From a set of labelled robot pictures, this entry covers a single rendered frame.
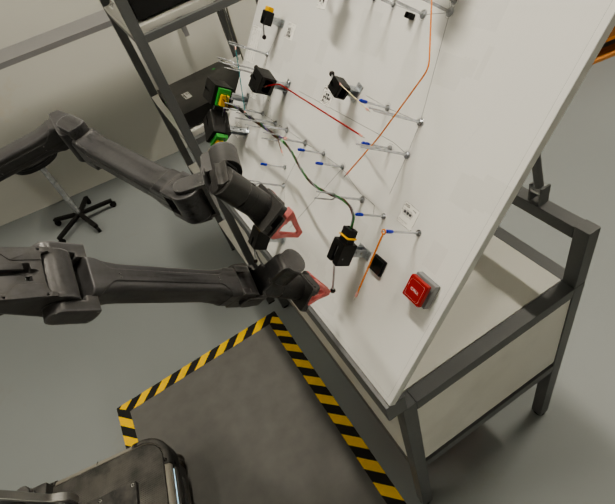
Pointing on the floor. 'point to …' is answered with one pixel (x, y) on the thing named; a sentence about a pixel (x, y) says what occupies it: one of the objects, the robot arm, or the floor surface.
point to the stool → (66, 198)
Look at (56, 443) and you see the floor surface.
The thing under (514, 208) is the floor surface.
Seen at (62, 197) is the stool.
